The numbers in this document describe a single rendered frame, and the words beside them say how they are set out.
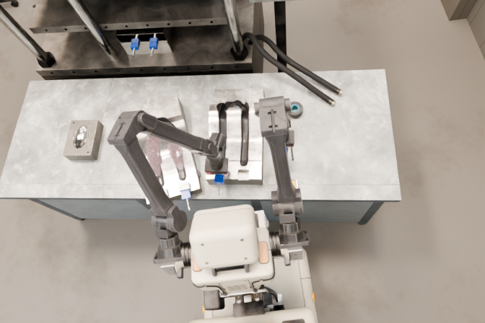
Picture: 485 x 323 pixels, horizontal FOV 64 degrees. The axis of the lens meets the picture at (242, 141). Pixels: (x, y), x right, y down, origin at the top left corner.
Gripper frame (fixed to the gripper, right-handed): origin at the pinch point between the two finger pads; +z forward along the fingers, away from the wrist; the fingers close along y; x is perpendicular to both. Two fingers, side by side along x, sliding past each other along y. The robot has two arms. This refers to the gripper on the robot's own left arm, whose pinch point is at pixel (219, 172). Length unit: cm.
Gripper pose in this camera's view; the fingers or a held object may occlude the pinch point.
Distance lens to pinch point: 176.3
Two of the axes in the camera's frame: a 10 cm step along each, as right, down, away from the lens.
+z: 0.9, 4.7, 8.8
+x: -0.5, 8.8, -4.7
